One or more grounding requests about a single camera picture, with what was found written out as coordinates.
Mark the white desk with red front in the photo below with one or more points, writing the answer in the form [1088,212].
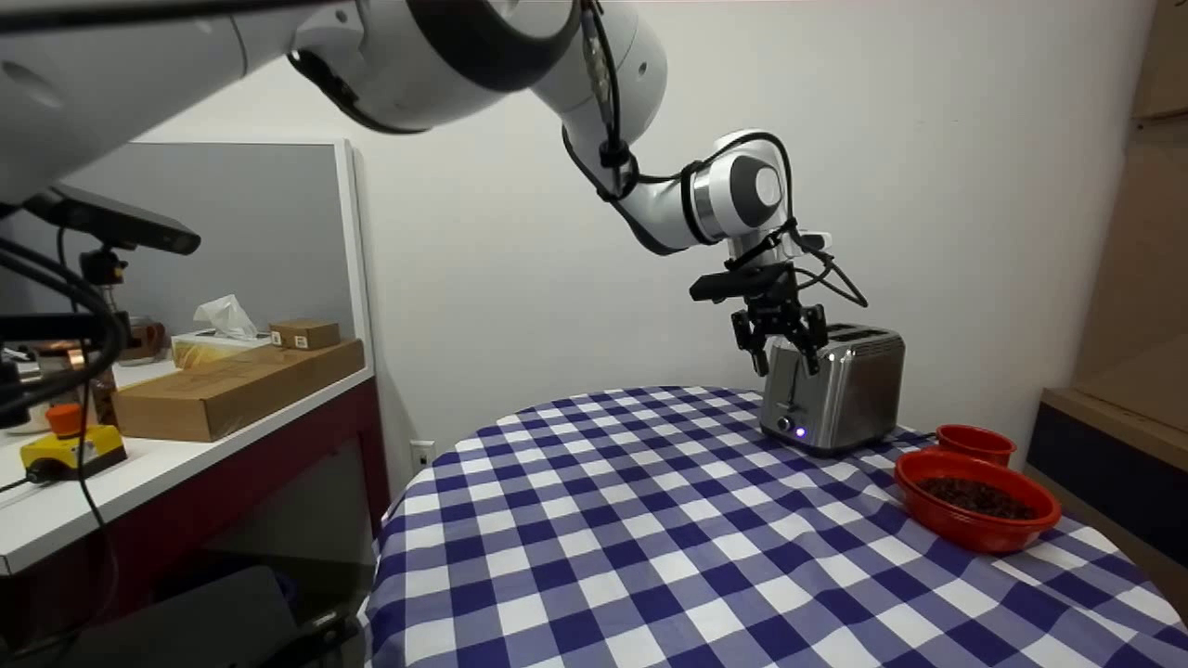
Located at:
[160,495]

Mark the flat cardboard box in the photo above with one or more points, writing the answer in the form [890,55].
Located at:
[224,392]

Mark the dark coffee beans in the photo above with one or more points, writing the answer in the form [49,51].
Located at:
[978,497]

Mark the black camera on stand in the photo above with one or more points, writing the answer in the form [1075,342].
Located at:
[118,225]

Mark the silver toaster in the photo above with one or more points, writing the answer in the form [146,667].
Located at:
[854,395]

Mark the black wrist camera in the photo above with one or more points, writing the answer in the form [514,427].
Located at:
[721,283]

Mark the grey partition panel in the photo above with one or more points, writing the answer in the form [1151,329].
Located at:
[260,234]

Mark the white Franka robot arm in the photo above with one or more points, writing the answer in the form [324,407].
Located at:
[494,51]

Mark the yellow and orange tool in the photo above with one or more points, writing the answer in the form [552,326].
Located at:
[77,452]

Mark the small red bowl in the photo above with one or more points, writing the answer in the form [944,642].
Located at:
[973,443]

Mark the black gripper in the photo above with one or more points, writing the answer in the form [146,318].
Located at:
[777,296]

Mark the wooden cabinet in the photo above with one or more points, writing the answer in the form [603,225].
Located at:
[1125,373]

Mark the small wooden box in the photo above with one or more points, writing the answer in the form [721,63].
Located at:
[311,337]

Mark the tissue box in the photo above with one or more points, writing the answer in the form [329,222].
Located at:
[224,333]

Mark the blue white checkered tablecloth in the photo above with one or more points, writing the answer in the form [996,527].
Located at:
[645,543]

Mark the large red bowl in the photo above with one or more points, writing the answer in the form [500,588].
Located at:
[978,526]

